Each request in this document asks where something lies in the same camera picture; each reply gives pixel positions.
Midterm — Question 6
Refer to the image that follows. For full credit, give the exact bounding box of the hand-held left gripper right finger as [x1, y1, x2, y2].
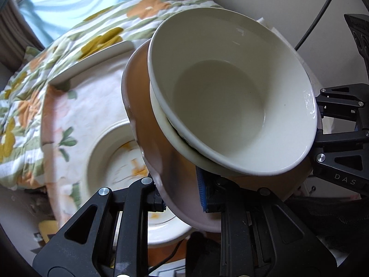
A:
[195, 166, 338, 277]

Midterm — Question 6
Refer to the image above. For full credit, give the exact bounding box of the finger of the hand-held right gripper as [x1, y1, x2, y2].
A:
[315, 83, 369, 122]
[311, 127, 369, 192]

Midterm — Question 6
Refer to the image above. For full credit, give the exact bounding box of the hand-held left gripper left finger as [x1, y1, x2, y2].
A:
[32, 177, 168, 277]

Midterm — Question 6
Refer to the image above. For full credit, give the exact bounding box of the pink plastic basin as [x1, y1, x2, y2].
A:
[121, 39, 313, 233]

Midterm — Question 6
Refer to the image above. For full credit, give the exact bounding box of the large white plate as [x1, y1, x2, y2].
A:
[87, 120, 193, 238]

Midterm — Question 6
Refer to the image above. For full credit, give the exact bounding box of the plain white bowl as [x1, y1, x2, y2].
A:
[148, 8, 319, 176]

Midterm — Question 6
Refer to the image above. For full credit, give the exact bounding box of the black plastic part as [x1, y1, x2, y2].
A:
[344, 14, 369, 81]

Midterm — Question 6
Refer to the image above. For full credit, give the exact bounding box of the white paper tissue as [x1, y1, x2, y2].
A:
[256, 17, 279, 32]

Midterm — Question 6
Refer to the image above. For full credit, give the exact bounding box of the yellow box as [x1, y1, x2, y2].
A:
[39, 221, 60, 243]

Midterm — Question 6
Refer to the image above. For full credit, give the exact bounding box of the cream patterned tablecloth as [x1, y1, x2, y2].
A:
[40, 60, 150, 228]

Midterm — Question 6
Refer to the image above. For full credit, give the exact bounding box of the white rectangular plate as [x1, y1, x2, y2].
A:
[50, 41, 135, 86]

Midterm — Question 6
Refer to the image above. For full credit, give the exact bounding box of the floral blanket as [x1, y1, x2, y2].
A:
[0, 0, 222, 191]

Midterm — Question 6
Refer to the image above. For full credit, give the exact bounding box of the light blue sheer curtain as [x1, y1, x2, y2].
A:
[17, 0, 139, 49]

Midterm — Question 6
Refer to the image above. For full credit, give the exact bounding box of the grey-brown curtain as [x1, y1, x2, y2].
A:
[0, 0, 44, 72]

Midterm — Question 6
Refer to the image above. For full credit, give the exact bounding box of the thin black cable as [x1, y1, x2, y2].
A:
[150, 237, 188, 270]

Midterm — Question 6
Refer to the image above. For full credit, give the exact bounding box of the black hanging cable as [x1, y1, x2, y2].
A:
[294, 0, 343, 51]

